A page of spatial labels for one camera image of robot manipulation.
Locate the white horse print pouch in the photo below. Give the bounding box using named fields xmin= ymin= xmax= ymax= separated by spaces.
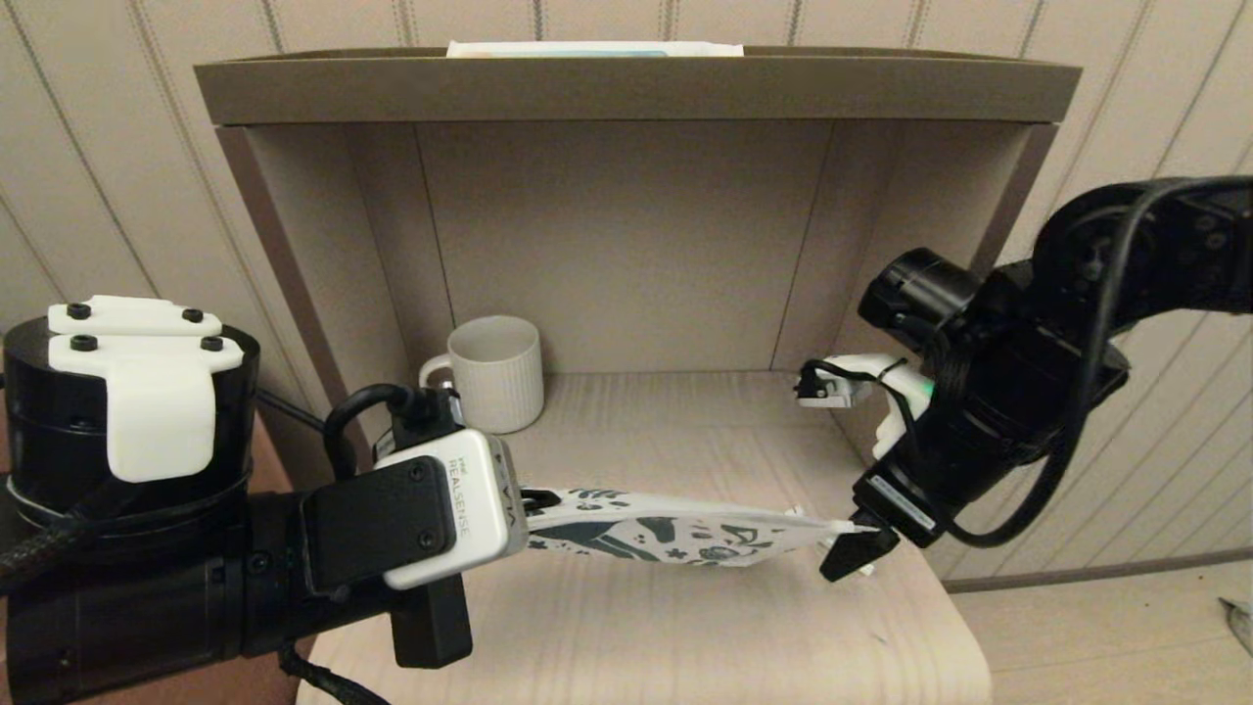
xmin=524 ymin=487 xmax=877 ymax=569

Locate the brown plastic chair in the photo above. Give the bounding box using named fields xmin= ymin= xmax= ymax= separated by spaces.
xmin=0 ymin=372 xmax=339 ymax=705

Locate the white ribbed ceramic mug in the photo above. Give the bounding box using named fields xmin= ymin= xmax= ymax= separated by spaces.
xmin=419 ymin=315 xmax=545 ymax=436

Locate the dark baseboard strip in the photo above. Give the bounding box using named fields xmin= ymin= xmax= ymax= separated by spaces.
xmin=940 ymin=548 xmax=1253 ymax=596

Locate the taupe wooden shelf unit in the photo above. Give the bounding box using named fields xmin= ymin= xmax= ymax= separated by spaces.
xmin=194 ymin=47 xmax=1083 ymax=705

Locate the white flat booklet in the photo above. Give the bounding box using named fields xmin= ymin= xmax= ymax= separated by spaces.
xmin=446 ymin=41 xmax=745 ymax=60

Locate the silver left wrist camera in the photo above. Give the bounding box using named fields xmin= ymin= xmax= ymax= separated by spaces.
xmin=375 ymin=428 xmax=531 ymax=591

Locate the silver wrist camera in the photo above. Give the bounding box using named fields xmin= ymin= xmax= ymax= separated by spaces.
xmin=795 ymin=357 xmax=882 ymax=409
xmin=375 ymin=428 xmax=531 ymax=591

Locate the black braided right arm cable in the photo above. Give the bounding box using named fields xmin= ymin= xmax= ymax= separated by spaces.
xmin=920 ymin=323 xmax=980 ymax=412

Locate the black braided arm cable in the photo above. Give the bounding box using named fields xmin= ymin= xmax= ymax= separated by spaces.
xmin=920 ymin=323 xmax=980 ymax=412
xmin=0 ymin=480 xmax=393 ymax=705

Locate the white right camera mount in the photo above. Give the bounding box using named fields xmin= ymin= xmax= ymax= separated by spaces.
xmin=827 ymin=352 xmax=936 ymax=461

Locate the black right camera cable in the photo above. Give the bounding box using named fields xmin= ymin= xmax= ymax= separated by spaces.
xmin=795 ymin=176 xmax=1253 ymax=549

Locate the black camera cable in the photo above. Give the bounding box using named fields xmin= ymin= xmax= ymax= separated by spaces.
xmin=795 ymin=176 xmax=1253 ymax=549
xmin=256 ymin=382 xmax=463 ymax=481

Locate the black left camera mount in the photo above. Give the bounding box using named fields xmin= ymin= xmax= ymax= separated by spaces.
xmin=302 ymin=455 xmax=461 ymax=594

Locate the black left camera cable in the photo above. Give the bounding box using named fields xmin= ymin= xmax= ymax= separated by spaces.
xmin=256 ymin=382 xmax=463 ymax=481

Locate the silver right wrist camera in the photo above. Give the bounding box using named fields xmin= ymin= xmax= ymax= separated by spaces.
xmin=795 ymin=357 xmax=882 ymax=409

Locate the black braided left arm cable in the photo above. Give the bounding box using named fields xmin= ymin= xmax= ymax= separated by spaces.
xmin=0 ymin=480 xmax=393 ymax=705

